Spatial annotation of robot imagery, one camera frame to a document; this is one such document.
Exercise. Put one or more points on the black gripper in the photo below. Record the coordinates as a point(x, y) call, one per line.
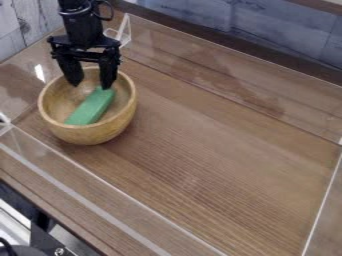
point(84, 44)

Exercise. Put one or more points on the green rectangular block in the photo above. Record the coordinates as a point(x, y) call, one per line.
point(92, 107)

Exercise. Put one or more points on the clear acrylic corner bracket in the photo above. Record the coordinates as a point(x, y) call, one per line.
point(122, 34)

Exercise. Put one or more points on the clear acrylic enclosure wall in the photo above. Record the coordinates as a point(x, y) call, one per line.
point(226, 170)

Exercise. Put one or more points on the black metal table bracket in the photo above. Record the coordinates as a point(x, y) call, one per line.
point(42, 240)

